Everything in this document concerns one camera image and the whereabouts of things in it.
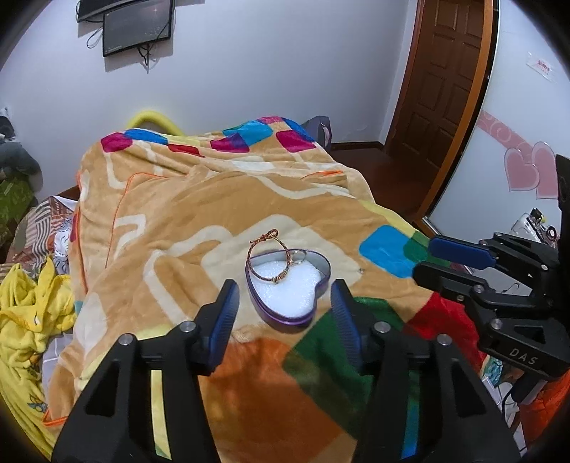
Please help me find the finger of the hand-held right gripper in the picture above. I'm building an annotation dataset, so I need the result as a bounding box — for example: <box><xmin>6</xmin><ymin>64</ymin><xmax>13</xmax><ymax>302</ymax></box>
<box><xmin>429</xmin><ymin>231</ymin><xmax>558</xmax><ymax>273</ymax></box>
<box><xmin>412</xmin><ymin>262</ymin><xmax>553</xmax><ymax>340</ymax></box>

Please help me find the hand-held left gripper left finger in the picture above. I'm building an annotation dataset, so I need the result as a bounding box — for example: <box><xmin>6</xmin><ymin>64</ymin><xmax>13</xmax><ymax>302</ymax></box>
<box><xmin>51</xmin><ymin>279</ymin><xmax>242</xmax><ymax>463</ymax></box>

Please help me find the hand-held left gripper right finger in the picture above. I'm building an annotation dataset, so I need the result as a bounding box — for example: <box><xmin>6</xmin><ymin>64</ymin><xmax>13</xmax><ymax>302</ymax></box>
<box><xmin>330</xmin><ymin>278</ymin><xmax>522</xmax><ymax>463</ymax></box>

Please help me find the purple heart-shaped tin box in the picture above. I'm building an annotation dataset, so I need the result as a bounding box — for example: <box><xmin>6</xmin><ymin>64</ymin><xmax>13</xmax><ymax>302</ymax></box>
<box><xmin>245</xmin><ymin>250</ymin><xmax>332</xmax><ymax>333</ymax></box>

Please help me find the brown braided bracelet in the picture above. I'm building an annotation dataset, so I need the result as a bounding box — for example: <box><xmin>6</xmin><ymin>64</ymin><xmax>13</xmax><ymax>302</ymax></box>
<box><xmin>247</xmin><ymin>229</ymin><xmax>295</xmax><ymax>285</ymax></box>

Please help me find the orange cloth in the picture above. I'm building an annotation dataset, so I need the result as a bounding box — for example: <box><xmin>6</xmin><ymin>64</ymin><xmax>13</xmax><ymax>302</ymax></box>
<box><xmin>517</xmin><ymin>369</ymin><xmax>570</xmax><ymax>450</ymax></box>

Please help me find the colourful patterned fleece blanket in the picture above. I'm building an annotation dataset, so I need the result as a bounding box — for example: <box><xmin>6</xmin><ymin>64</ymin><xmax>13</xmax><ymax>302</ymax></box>
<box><xmin>47</xmin><ymin>116</ymin><xmax>491</xmax><ymax>463</ymax></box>

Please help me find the brown wooden door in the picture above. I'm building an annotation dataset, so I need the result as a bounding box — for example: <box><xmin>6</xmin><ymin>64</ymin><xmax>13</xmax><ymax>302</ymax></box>
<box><xmin>384</xmin><ymin>0</ymin><xmax>498</xmax><ymax>221</ymax></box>

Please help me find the dark grey bag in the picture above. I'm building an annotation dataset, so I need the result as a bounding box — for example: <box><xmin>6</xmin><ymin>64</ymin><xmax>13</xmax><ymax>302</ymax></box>
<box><xmin>299</xmin><ymin>116</ymin><xmax>333</xmax><ymax>149</ymax></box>

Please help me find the striped patterned bedsheet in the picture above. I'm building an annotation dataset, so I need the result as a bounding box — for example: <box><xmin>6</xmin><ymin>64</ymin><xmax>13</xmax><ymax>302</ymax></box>
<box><xmin>6</xmin><ymin>196</ymin><xmax>81</xmax><ymax>279</ymax></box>

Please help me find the yellow garment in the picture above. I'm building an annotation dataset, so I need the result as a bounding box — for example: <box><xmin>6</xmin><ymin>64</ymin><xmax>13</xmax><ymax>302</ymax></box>
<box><xmin>0</xmin><ymin>257</ymin><xmax>77</xmax><ymax>459</ymax></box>

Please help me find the yellow foam headrest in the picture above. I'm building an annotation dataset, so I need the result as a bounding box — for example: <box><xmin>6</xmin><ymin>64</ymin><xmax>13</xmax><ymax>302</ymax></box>
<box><xmin>125</xmin><ymin>110</ymin><xmax>183</xmax><ymax>135</ymax></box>

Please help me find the green cloth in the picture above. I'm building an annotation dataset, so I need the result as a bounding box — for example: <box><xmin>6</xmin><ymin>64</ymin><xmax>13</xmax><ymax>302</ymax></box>
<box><xmin>0</xmin><ymin>176</ymin><xmax>38</xmax><ymax>232</ymax></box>

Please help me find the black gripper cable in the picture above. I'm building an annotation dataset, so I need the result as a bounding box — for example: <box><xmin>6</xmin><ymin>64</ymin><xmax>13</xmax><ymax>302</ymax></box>
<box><xmin>501</xmin><ymin>378</ymin><xmax>528</xmax><ymax>430</ymax></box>

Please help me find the pink heart wall decal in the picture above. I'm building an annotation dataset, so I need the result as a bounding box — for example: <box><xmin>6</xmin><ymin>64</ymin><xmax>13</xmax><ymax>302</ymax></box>
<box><xmin>504</xmin><ymin>141</ymin><xmax>558</xmax><ymax>201</ymax></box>

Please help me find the white wall sign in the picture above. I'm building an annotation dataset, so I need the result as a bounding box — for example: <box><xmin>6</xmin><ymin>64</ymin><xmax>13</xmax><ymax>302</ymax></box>
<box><xmin>525</xmin><ymin>52</ymin><xmax>558</xmax><ymax>83</ymax></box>

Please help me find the black monitor cable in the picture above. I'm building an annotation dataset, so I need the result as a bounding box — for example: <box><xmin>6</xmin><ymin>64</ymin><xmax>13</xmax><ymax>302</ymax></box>
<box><xmin>87</xmin><ymin>27</ymin><xmax>157</xmax><ymax>72</ymax></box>

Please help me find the black wall monitor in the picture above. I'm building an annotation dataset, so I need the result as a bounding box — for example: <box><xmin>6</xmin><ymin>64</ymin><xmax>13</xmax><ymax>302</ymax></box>
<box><xmin>102</xmin><ymin>0</ymin><xmax>173</xmax><ymax>58</ymax></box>

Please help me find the black wall television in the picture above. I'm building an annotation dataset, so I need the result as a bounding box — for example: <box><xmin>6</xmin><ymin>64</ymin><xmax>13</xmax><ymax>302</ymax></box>
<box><xmin>76</xmin><ymin>0</ymin><xmax>134</xmax><ymax>23</ymax></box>

